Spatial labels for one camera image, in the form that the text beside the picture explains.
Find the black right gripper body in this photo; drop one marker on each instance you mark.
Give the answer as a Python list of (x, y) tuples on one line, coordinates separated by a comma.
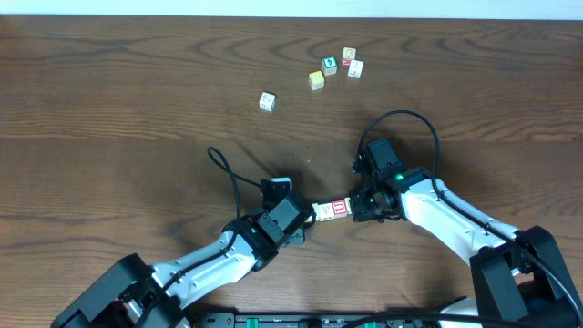
[(364, 205)]

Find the plain white wooden block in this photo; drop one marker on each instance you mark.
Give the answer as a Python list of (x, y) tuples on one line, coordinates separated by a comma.
[(355, 69)]

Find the wooden block letter A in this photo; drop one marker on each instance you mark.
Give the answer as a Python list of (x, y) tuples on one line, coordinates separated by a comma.
[(324, 212)]

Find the wooden block yellow W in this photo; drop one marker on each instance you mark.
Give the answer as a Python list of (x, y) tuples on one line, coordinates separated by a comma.
[(316, 80)]

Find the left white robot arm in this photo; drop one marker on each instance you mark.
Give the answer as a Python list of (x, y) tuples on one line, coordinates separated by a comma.
[(133, 294)]

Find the wooden block yellow S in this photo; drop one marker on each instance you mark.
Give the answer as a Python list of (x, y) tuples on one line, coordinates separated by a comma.
[(314, 215)]

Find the wooden block red side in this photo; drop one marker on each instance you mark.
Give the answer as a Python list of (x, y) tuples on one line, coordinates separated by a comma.
[(349, 54)]

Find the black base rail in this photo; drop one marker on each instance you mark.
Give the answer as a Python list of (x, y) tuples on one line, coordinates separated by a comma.
[(308, 320)]

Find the wooden block red U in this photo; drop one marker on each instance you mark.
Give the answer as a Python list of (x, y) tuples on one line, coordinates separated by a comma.
[(339, 208)]

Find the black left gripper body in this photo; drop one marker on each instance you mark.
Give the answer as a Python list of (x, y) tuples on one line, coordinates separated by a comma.
[(303, 222)]

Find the wooden block green top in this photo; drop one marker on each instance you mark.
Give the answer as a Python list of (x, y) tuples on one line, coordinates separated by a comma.
[(329, 66)]

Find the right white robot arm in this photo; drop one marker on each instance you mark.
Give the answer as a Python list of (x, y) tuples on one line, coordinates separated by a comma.
[(520, 278)]

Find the wooden block letter L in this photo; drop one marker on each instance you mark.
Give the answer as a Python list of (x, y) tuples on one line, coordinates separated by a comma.
[(267, 101)]

